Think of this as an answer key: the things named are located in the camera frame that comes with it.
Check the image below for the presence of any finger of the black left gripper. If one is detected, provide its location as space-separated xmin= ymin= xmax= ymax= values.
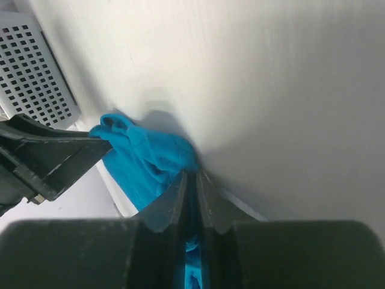
xmin=1 ymin=114 xmax=111 ymax=208

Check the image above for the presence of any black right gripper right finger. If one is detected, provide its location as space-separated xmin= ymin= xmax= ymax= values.
xmin=196 ymin=170 xmax=384 ymax=288

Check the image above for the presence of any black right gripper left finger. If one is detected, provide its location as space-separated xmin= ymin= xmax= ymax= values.
xmin=1 ymin=171 xmax=188 ymax=288

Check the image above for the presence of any white laundry basket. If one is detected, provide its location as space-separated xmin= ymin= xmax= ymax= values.
xmin=1 ymin=11 xmax=80 ymax=129

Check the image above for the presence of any blue t-shirt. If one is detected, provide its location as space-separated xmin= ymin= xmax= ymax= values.
xmin=89 ymin=113 xmax=201 ymax=289

